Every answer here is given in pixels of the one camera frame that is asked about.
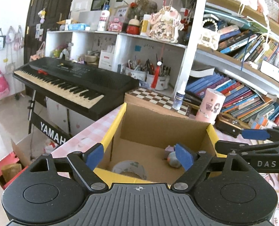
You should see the white digital clock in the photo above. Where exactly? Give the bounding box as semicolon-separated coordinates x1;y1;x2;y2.
260;60;279;82

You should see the pink cat ornament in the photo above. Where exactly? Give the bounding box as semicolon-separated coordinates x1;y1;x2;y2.
149;6;184;43

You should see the white spray bottle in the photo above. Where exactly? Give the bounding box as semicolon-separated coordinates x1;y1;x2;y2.
172;81;187;111

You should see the yellow tape roll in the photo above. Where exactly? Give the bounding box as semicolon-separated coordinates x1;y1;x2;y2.
111;160;147;180

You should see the red gift bag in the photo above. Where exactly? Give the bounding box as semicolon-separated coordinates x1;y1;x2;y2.
0;152;28;190

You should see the white pen holder cup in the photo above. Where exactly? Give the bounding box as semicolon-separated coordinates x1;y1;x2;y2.
125;67;147;81

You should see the yellow cardboard box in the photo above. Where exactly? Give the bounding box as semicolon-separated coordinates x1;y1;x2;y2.
92;102;228;189

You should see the checkered chess board box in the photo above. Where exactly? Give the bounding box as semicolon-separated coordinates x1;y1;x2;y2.
125;87;191;118

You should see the pink cartoon desk mat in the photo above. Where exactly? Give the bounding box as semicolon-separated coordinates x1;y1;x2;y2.
50;103;279;226

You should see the white bookshelf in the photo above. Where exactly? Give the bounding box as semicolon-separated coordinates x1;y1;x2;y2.
45;0;279;128

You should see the dark wooden box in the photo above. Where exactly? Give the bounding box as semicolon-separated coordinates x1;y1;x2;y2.
215;113;245;138

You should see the black electronic keyboard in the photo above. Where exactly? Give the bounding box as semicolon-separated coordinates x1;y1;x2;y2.
13;57;139;121

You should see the small purple figurine toy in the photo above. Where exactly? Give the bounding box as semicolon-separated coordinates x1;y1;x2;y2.
164;146;181;168

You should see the pink cylindrical canister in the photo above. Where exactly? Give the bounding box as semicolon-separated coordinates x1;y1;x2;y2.
195;88;226;125

